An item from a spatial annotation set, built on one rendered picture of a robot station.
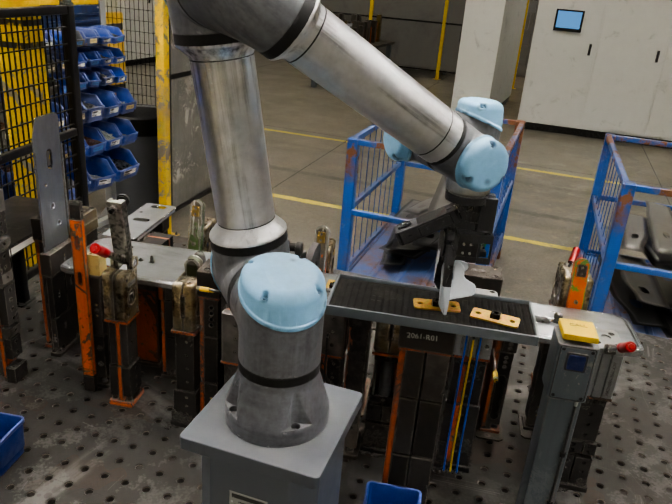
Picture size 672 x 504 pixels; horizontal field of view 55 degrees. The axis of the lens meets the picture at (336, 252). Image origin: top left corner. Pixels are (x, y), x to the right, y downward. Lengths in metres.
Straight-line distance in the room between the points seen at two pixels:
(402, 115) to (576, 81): 8.41
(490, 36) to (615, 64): 1.60
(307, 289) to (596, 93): 8.51
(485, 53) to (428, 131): 8.35
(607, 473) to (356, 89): 1.16
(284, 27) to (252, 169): 0.24
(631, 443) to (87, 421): 1.31
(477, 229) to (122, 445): 0.92
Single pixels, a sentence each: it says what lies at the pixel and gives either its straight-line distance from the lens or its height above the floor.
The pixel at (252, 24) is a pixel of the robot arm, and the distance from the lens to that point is 0.74.
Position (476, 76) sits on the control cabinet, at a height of 0.62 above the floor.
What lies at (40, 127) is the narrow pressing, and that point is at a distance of 1.72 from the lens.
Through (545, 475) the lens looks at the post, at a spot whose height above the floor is 0.85.
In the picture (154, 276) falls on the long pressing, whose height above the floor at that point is 1.00.
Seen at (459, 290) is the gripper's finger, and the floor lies 1.22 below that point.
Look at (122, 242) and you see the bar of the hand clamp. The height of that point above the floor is 1.12.
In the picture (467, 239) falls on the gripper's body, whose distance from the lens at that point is 1.11.
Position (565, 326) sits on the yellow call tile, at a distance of 1.22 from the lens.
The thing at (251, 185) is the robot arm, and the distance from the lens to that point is 0.91.
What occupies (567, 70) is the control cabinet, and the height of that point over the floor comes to 0.82.
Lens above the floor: 1.69
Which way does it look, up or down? 23 degrees down
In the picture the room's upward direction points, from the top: 5 degrees clockwise
